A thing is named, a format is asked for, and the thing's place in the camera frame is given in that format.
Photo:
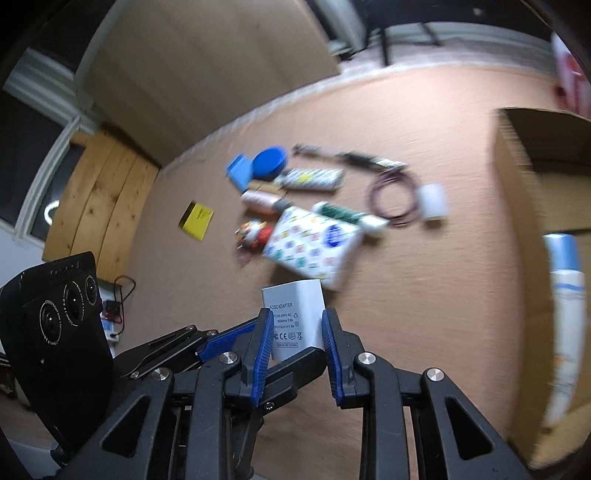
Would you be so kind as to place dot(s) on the green and white tube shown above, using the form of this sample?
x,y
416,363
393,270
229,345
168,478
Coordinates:
x,y
351,217

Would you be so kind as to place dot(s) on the long thin pen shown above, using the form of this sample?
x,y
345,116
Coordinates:
x,y
351,158

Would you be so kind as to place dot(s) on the white and blue tube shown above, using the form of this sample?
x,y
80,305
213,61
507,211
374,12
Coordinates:
x,y
565,323

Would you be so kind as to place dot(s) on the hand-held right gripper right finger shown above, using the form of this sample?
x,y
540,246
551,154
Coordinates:
x,y
332,360

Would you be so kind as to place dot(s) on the blue box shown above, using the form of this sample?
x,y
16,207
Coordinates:
x,y
239,173

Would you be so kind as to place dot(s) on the black tripod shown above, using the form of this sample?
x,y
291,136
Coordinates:
x,y
388,37

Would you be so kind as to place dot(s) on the white cylinder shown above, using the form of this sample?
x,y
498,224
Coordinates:
x,y
433,202

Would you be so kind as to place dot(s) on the white patterned box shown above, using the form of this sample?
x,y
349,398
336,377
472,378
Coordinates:
x,y
314,247

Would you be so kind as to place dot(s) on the white window frame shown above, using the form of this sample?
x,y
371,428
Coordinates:
x,y
41,92

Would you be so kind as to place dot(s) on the cardboard box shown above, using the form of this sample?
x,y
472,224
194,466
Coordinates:
x,y
521,230

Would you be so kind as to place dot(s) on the red and white toy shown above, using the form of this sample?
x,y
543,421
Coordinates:
x,y
253,235

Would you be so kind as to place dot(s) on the yellow and black card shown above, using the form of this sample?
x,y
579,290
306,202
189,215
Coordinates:
x,y
197,221

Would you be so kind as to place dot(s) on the patterned white tube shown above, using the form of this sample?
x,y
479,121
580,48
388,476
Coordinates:
x,y
311,179

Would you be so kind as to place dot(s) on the white and red plant pot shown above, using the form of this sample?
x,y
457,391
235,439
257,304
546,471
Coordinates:
x,y
570,74

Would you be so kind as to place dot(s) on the light wooden plank panel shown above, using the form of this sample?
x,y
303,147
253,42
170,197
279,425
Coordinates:
x,y
101,203

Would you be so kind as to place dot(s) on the blue round lid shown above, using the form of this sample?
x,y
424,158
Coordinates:
x,y
270,162

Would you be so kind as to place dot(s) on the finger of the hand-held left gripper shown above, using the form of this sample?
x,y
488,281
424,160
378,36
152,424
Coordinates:
x,y
221,341
295,371

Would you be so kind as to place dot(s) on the pink bottle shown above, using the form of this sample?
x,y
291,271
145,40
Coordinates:
x,y
263,201

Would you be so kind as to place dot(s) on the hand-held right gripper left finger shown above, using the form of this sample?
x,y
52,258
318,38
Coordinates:
x,y
261,355

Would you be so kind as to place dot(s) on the white curtain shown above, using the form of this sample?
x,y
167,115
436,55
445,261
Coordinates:
x,y
339,21

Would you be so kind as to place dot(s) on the large brown board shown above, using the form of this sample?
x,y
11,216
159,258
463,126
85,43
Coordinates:
x,y
203,69

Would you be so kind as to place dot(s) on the white power strip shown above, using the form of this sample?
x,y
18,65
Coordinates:
x,y
111,318

